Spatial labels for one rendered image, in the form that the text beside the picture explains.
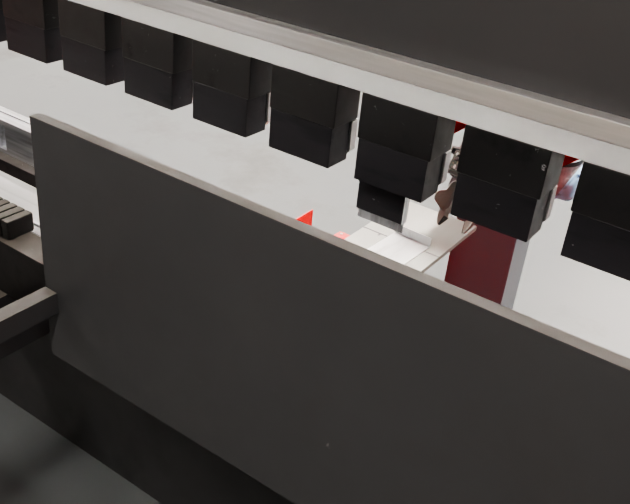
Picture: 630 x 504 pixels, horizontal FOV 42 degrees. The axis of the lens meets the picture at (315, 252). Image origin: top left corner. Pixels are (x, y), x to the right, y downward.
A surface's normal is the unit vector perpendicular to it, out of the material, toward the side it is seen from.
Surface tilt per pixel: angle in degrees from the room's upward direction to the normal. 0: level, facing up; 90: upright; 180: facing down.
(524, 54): 90
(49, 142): 90
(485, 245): 90
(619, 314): 0
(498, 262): 90
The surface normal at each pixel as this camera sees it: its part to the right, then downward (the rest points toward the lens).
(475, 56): -0.57, 0.37
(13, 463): 0.09, -0.86
